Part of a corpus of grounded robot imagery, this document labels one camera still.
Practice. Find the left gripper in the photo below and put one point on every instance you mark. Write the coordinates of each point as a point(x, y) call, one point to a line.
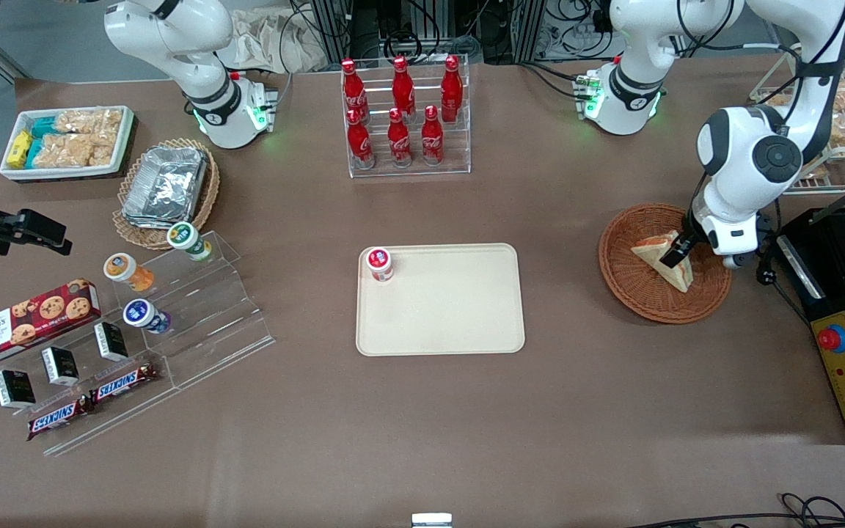
point(687, 240)

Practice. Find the triangular sandwich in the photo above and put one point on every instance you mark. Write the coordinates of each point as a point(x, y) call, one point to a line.
point(650, 253)

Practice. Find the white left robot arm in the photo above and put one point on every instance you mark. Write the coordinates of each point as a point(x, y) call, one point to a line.
point(752, 154)

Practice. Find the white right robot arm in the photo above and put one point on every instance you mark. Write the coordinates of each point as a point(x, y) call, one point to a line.
point(206, 110)

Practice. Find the brown round wicker basket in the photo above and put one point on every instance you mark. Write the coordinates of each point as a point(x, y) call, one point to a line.
point(635, 293)

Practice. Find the white rectangular snack tray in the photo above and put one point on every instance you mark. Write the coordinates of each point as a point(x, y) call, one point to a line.
point(125, 139)

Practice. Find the light woven wicker basket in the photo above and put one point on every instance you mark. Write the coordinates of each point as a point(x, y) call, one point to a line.
point(202, 209)

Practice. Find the beige plastic tray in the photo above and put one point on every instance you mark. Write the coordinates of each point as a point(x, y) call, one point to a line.
point(444, 308)

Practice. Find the teal snack pack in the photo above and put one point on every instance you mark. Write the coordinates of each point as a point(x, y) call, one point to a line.
point(32, 154)
point(42, 127)

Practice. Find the yellow snack pack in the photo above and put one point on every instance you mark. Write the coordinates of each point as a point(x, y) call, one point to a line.
point(19, 149)

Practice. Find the red Walkers cookie box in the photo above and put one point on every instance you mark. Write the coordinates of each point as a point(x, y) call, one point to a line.
point(26, 323)

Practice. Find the orange-lid yogurt cup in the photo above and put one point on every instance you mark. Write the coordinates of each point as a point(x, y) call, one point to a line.
point(123, 268)

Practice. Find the black countertop appliance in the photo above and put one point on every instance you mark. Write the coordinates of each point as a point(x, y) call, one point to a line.
point(833, 271)

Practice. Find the stacked aluminium foil containers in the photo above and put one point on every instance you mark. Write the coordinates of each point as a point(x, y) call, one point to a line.
point(166, 183)

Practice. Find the small black box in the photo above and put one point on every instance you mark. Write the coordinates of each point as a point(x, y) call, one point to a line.
point(60, 365)
point(15, 389)
point(111, 341)

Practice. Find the blue-lid yogurt cup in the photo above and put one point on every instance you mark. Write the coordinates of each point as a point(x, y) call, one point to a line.
point(141, 314)

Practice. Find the green-lid yogurt cup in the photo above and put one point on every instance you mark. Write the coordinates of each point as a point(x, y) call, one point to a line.
point(184, 236)

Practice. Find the Snickers chocolate bar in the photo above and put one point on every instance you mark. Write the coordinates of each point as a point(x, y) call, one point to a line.
point(56, 418)
point(120, 383)

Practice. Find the clear acrylic stepped stand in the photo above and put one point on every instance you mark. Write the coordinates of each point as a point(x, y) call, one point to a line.
point(210, 323)

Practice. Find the clear acrylic bottle rack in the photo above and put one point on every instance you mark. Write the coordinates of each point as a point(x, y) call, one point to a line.
point(459, 147)

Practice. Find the red cola bottle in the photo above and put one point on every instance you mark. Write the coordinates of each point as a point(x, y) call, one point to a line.
point(398, 143)
point(452, 88)
point(403, 88)
point(359, 143)
point(431, 139)
point(353, 92)

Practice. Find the red-lid yogurt cup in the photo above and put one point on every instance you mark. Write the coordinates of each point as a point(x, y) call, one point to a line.
point(380, 262)

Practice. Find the beige cloth bag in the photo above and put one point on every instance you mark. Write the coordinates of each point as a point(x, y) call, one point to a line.
point(268, 44)

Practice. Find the small white block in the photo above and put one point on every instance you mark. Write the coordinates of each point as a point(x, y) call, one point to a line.
point(431, 520)

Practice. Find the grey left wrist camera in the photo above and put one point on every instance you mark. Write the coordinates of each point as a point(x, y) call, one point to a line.
point(752, 242)

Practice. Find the black aluminium frame rack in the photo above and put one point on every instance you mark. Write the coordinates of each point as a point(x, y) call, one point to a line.
point(364, 29)

